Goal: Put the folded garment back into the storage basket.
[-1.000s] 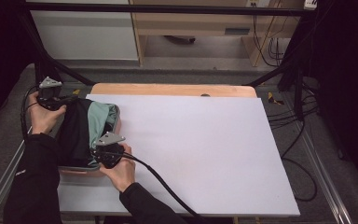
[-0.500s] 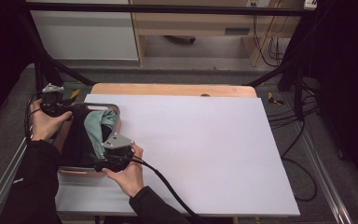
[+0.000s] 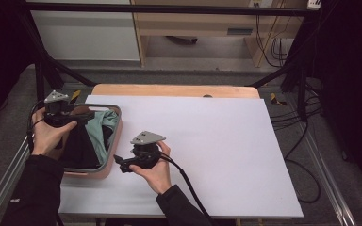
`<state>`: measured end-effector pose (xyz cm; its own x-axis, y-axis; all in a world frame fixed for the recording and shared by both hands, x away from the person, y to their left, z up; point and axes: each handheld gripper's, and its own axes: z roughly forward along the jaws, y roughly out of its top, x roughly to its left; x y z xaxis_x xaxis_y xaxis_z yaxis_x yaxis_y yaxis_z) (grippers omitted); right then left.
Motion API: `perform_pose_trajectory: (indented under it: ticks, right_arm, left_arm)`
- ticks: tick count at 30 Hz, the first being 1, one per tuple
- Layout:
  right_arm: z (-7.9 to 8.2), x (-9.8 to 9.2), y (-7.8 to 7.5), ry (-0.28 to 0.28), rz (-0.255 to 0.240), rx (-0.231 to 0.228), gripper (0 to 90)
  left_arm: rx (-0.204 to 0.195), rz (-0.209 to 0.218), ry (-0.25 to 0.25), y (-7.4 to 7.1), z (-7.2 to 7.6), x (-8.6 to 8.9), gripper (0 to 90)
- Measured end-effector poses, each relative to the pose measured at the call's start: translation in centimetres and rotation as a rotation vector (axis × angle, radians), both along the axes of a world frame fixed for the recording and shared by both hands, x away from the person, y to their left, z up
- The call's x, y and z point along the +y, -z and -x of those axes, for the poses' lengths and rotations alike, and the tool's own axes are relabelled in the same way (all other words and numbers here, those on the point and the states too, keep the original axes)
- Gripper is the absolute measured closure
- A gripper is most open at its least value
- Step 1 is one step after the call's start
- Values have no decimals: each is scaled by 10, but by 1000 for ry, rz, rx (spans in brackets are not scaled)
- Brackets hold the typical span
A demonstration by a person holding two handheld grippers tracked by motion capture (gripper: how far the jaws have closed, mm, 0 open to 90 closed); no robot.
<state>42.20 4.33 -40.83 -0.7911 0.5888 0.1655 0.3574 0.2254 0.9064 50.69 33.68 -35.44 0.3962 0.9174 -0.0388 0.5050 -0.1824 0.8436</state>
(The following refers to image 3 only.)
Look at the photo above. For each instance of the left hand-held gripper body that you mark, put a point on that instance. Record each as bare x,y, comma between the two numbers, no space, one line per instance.
58,109

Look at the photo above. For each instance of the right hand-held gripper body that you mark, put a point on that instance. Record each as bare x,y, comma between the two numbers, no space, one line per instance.
146,153

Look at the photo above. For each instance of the pink basin with grey rim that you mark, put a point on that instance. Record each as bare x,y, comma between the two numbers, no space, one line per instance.
114,147

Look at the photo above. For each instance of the black and green t-shirt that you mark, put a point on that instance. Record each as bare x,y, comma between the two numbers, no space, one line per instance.
81,147

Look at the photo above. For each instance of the person's right hand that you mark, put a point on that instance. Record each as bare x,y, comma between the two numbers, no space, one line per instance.
160,177

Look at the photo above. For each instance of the person's left hand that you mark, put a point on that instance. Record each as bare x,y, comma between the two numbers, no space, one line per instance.
47,138

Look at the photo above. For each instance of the black metal stand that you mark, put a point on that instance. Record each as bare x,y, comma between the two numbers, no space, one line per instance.
301,94
40,84

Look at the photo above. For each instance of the white cabinet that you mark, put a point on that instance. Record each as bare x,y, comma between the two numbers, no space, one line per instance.
85,37

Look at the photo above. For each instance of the black curtain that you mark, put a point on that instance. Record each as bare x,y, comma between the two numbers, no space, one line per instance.
0,47
352,78

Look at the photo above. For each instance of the black metal crossbar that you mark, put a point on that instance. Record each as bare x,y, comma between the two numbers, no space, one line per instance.
169,8

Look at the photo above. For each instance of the light wooden desk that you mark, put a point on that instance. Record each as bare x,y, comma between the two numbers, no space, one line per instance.
194,25

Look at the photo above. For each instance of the white power strip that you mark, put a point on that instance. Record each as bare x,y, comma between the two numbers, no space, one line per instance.
313,3

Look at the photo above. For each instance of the aluminium floor rail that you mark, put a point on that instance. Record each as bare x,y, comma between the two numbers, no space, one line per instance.
336,201
12,163

